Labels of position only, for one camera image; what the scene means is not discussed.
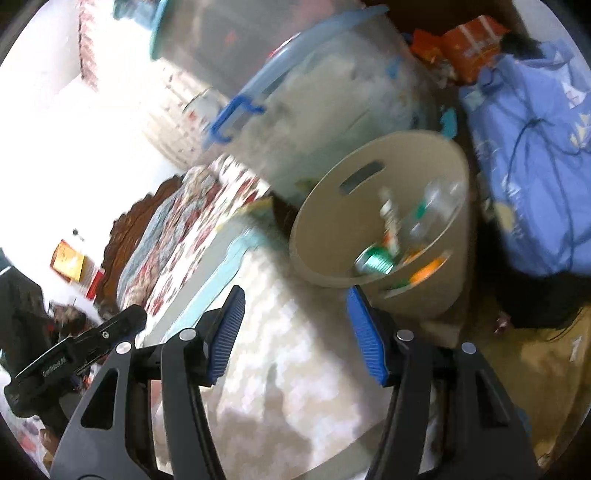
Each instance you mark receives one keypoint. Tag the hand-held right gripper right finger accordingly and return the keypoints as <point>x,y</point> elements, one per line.
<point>364,337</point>

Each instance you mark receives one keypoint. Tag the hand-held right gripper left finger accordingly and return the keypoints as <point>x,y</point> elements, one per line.
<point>228,332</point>

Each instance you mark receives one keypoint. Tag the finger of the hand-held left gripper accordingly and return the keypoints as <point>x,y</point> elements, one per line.
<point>115,325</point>

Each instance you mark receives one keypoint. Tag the beige plastic waste bin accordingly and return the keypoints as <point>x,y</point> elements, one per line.
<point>332,194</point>

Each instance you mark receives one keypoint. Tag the zigzag patterned blanket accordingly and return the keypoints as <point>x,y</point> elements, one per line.
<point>295,360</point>

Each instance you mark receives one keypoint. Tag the green drink can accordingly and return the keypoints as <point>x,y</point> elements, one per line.
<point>375,262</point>

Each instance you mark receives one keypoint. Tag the carved wooden headboard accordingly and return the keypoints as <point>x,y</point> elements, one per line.
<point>115,240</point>

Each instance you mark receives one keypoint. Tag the orange snack wrapper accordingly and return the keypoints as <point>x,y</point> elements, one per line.
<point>429,272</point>

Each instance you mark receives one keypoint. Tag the folded floral quilt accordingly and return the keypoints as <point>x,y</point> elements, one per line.
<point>157,230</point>

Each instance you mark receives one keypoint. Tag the floral bedsheet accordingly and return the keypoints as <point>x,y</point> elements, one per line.
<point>203,230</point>

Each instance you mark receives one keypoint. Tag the clear plastic bottle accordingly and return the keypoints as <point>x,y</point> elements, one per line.
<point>436,207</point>

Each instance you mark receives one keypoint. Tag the black bag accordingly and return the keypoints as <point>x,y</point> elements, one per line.
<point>521,300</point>

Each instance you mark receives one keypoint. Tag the clear storage box blue lid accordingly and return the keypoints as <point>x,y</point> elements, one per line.
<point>323,106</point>

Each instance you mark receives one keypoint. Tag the blue cloth bundle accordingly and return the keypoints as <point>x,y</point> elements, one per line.
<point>531,161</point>

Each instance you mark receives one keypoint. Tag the leaf patterned curtain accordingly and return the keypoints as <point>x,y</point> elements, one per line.
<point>120,69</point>

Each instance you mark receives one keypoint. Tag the clear storage box teal lid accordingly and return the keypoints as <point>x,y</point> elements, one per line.
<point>212,37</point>

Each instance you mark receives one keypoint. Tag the small orange bag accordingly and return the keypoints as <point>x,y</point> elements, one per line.
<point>427,46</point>

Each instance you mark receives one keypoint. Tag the large orange bag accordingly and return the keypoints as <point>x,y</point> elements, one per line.
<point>471,46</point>

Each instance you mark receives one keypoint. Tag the blue plastic container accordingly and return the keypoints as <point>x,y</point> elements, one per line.
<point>131,9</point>

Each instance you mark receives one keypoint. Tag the black cloth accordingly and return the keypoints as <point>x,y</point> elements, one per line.
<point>521,46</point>

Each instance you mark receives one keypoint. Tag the dark wooden cabinet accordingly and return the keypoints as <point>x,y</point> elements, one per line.
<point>438,14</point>

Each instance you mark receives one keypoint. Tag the yellow wall calendar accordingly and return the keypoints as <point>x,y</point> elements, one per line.
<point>67,261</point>

